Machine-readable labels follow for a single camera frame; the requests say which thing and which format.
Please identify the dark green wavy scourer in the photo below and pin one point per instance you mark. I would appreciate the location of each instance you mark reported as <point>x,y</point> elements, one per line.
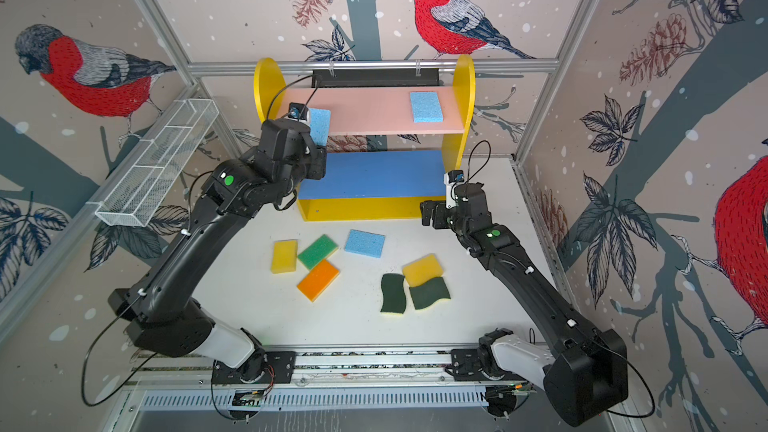
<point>429,293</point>
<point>393,294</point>

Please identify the orange topped sponge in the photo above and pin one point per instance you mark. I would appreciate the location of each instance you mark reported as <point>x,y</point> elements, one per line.
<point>318,279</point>

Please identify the aluminium front rail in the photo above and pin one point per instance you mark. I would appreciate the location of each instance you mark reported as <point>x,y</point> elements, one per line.
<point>384,366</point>

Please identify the white wire mesh basket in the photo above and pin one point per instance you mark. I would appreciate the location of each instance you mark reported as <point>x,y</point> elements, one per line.
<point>142,189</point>

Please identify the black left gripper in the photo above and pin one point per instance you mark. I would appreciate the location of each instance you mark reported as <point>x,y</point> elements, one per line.
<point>319,157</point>

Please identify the dark green wavy scourer left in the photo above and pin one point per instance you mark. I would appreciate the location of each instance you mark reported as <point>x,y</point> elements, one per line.
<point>393,294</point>

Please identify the dark green wavy scourer right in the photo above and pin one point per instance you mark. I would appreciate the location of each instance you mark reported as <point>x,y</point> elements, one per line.
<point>429,293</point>

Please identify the light blue sponge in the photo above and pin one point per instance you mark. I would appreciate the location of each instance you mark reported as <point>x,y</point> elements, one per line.
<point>365,243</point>
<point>319,122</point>
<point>426,107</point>

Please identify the black bar behind shelf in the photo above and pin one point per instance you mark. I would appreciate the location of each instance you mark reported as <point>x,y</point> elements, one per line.
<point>367,78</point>

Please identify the yellow shelf unit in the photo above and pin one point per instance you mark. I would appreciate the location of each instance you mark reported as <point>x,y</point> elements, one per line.
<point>375,185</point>

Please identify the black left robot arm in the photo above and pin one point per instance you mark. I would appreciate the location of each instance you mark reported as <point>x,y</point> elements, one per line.
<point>162,315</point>

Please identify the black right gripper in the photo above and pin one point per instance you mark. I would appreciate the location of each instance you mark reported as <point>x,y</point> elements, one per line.
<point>438,211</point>

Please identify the yellow sponge on scourers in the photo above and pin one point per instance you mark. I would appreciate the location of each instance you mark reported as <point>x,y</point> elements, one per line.
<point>422,270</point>

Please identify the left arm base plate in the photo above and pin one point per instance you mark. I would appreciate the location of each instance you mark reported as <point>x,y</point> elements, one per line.
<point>279,367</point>

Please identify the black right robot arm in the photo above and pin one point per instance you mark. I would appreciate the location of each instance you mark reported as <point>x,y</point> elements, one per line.
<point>501,253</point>

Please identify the green topped sponge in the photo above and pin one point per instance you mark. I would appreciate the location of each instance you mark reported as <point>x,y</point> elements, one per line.
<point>318,251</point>

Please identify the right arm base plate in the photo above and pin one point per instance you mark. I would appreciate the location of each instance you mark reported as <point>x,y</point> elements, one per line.
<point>468,365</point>

